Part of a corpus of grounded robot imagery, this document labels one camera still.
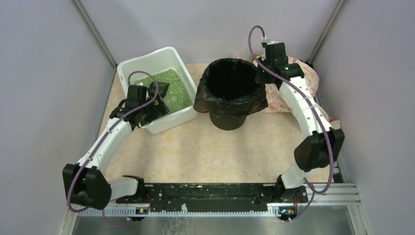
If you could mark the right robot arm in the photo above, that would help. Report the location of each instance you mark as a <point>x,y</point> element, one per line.
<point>321,143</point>

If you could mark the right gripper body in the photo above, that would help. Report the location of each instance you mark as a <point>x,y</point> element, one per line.
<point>264,75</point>

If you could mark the white plastic litter box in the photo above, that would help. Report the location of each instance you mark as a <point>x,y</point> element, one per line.
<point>176,85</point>

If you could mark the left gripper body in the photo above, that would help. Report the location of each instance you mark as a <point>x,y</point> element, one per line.
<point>150,102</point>

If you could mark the pink floral cloth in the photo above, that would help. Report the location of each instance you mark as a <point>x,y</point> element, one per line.
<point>277,103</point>

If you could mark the black trash bin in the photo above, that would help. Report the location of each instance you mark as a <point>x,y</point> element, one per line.
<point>227,119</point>

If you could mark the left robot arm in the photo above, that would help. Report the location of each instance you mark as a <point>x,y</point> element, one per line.
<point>103,152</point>

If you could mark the black litter scoop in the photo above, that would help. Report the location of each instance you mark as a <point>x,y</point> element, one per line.
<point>161,87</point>

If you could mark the black garbage bag liner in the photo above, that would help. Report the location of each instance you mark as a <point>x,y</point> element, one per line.
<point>228,89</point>

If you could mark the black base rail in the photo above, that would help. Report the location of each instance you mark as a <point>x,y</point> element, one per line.
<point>192,199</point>

